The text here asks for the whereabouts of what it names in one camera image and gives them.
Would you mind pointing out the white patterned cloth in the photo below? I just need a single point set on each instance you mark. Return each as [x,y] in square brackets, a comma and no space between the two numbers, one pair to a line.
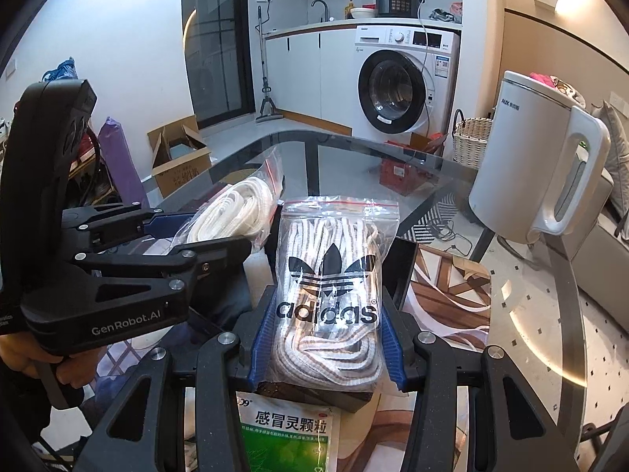
[570,91]

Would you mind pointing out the grey mop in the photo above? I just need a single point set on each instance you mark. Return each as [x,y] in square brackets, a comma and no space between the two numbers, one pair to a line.
[268,104]

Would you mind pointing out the grey cloth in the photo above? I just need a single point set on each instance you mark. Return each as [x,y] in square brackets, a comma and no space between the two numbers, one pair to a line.
[440,15]

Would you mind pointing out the pink cloth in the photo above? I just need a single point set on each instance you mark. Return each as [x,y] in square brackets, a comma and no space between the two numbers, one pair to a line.
[540,78]

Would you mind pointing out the white bowl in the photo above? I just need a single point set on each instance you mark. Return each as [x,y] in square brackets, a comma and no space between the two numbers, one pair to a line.
[362,13]

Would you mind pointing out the shoe rack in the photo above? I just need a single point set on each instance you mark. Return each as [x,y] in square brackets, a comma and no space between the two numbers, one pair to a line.
[83,172]

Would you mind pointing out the printed table mat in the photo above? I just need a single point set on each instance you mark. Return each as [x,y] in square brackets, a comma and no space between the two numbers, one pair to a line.
[442,295]

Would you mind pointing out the grey pillow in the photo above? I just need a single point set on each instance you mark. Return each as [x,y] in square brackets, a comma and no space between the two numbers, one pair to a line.
[616,142]

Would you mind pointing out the white electric kettle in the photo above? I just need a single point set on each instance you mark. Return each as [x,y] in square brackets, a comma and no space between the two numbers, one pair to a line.
[521,157]

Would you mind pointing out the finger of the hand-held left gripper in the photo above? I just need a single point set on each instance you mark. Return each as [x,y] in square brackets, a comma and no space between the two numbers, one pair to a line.
[162,223]
[216,251]

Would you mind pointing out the white kitchen cabinet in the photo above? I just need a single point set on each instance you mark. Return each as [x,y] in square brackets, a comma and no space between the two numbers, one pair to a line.
[304,73]

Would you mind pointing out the red box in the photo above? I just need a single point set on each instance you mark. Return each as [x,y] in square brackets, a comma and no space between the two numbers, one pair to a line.
[403,172]

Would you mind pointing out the black pressure cooker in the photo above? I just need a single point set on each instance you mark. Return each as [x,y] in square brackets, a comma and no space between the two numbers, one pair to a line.
[395,2]

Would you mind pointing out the dark kitchen faucet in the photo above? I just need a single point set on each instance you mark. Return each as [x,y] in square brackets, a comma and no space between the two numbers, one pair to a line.
[327,14]

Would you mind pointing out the blue cloth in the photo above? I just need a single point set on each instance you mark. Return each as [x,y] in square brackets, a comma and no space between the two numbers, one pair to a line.
[61,71]

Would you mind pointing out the green medicine packet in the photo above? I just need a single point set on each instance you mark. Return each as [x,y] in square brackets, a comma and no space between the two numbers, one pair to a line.
[290,432]

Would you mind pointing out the pink plastic bag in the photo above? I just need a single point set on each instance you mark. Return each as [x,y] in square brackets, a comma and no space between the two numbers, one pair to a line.
[457,8]

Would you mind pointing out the bag of striped laces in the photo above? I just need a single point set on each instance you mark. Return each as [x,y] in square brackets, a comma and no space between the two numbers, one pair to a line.
[324,236]

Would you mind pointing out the purple rolled mat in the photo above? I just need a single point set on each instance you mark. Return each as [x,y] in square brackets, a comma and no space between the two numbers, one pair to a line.
[120,167]

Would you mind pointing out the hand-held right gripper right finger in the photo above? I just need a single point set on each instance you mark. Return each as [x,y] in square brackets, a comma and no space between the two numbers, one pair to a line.
[393,346]

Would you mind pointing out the black cardboard box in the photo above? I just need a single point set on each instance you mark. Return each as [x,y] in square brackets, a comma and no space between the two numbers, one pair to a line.
[405,270]

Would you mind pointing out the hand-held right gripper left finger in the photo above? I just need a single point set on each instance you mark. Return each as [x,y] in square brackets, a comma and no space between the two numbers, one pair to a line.
[260,334]

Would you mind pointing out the black white striped rug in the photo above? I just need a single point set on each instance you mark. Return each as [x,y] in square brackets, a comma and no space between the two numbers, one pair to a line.
[435,216]

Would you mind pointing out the white washing machine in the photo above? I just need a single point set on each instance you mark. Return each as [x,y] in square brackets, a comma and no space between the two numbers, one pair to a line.
[383,39]

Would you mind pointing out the dark glass door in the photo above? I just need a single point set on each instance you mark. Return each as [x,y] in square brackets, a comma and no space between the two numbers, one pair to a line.
[216,59]

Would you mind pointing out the person's left hand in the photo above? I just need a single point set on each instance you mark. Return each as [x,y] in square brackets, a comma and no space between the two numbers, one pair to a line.
[24,361]

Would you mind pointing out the wicker basket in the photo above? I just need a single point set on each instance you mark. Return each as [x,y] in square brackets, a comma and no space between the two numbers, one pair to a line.
[471,142]

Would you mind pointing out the brown cardboard box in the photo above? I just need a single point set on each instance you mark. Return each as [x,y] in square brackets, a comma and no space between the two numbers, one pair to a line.
[177,174]

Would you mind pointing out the yellow bottle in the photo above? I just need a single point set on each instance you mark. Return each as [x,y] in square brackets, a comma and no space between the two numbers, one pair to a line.
[349,10]

